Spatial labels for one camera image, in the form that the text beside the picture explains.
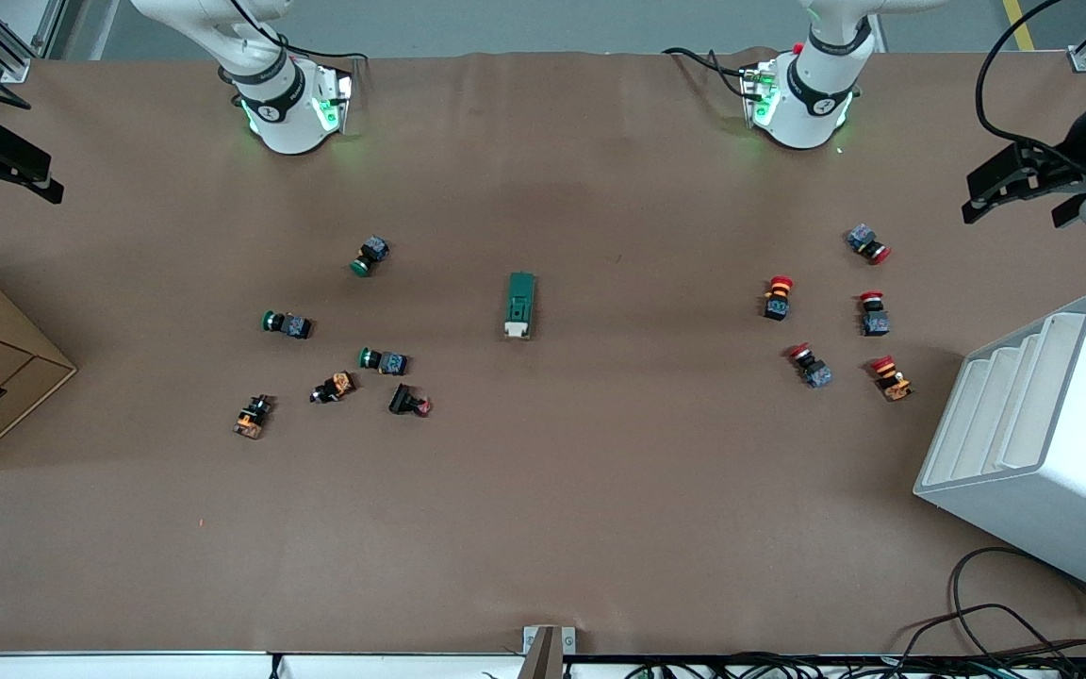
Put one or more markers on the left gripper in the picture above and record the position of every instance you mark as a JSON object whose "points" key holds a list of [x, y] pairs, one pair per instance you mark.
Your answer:
{"points": [[1077, 163]]}

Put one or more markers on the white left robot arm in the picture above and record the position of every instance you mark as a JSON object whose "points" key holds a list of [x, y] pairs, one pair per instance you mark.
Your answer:
{"points": [[802, 108]]}

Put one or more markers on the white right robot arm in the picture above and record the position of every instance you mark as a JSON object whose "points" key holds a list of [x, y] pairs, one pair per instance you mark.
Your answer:
{"points": [[284, 113]]}

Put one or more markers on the red mushroom button grey block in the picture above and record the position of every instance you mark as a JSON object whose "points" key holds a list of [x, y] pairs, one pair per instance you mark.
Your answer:
{"points": [[875, 321], [816, 372], [863, 238]]}

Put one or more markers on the red mushroom button orange block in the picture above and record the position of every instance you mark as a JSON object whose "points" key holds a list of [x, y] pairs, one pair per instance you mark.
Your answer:
{"points": [[892, 382]]}

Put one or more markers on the white stepped rack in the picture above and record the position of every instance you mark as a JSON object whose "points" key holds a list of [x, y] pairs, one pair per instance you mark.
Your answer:
{"points": [[1052, 471]]}

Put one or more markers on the red mushroom button black block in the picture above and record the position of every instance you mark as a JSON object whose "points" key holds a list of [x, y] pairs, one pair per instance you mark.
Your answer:
{"points": [[777, 304]]}

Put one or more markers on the green pushbutton grey block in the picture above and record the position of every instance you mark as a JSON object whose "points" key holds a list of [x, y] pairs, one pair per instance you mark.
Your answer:
{"points": [[390, 362], [371, 253], [290, 325]]}

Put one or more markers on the black pushbutton orange block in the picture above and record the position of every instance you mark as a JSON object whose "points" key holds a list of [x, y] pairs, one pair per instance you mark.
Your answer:
{"points": [[253, 418], [336, 387]]}

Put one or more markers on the black square pushbutton red block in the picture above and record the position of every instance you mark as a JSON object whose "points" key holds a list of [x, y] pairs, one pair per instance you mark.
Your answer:
{"points": [[403, 399]]}

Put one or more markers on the brown table mat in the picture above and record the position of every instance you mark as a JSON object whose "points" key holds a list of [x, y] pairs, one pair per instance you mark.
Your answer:
{"points": [[600, 519]]}

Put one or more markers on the aluminium bracket post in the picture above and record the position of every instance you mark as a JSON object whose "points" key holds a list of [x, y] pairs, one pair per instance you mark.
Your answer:
{"points": [[548, 651]]}

